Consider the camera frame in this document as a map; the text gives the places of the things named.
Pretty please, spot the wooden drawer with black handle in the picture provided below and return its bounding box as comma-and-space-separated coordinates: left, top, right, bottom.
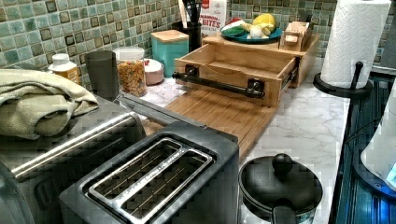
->
172, 44, 300, 106

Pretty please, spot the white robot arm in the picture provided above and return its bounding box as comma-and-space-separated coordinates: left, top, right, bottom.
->
354, 84, 396, 200

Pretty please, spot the wooden drawer cabinet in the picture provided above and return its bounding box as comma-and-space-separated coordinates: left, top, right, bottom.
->
203, 34, 319, 88

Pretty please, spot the bamboo cutting board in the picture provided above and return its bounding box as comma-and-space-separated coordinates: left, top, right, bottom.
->
143, 90, 278, 161

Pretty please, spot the black two-slot toaster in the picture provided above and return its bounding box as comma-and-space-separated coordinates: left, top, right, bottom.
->
60, 121, 239, 224

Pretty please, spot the teal canister with wooden lid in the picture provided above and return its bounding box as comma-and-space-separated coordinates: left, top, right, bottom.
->
151, 30, 189, 77

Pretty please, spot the black utensil holder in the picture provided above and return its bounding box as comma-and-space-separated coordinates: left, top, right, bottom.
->
171, 21, 202, 51

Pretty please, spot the clear pasta jar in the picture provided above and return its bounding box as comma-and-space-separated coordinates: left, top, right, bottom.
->
114, 47, 147, 97

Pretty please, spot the toy watermelon slice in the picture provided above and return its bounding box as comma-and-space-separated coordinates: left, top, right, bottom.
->
220, 18, 245, 35

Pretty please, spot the wooden spoon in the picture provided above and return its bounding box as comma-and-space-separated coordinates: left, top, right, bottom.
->
177, 0, 188, 29

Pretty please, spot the oat bites cereal box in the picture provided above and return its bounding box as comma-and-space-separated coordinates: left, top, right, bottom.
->
199, 0, 227, 36

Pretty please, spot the toy peeled banana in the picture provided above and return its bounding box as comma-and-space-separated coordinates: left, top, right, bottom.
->
242, 22, 272, 39

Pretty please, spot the dark grey cup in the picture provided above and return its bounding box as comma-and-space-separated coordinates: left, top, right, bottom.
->
85, 50, 119, 101

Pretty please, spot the blue plate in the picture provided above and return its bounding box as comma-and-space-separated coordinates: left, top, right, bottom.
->
220, 27, 283, 44

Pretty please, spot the yellow toy lemon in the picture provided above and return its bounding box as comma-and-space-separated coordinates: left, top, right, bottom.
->
253, 13, 276, 31

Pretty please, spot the white capped supplement bottle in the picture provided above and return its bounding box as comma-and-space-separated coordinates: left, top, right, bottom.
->
49, 53, 79, 84

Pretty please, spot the black paper towel holder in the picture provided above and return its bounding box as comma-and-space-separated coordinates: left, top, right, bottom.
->
313, 62, 373, 100

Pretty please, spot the beige folded towel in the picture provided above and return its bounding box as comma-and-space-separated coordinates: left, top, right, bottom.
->
0, 69, 99, 140

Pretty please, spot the silver toaster oven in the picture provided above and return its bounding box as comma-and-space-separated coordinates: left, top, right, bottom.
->
0, 92, 206, 224

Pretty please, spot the paper towel roll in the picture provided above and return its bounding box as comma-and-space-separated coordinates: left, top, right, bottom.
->
321, 0, 391, 89

